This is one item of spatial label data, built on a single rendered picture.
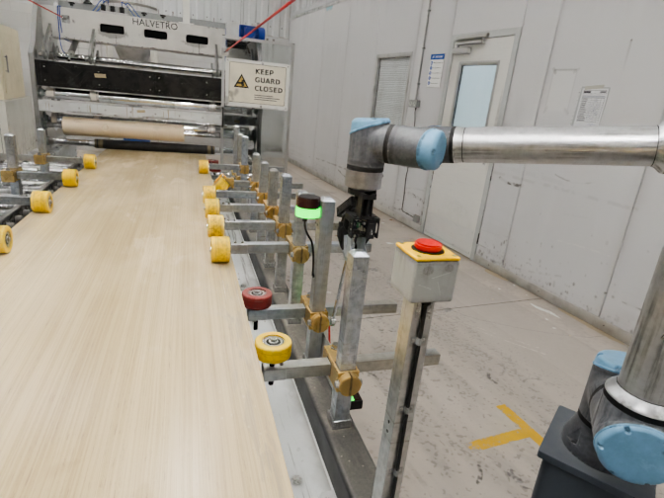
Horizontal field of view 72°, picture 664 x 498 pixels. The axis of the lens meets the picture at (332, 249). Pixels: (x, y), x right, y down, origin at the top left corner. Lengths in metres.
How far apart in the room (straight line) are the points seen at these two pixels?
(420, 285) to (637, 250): 3.06
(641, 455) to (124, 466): 0.96
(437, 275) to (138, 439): 0.51
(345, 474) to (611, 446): 0.55
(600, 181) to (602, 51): 0.90
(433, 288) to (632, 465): 0.67
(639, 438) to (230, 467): 0.80
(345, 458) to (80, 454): 0.52
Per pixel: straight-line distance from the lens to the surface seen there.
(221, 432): 0.79
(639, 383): 1.15
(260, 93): 3.62
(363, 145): 1.07
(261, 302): 1.20
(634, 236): 3.66
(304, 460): 1.15
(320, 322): 1.22
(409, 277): 0.65
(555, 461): 1.40
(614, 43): 3.93
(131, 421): 0.83
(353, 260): 0.91
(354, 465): 1.04
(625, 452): 1.18
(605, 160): 1.16
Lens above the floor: 1.42
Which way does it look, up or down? 19 degrees down
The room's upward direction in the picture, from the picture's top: 6 degrees clockwise
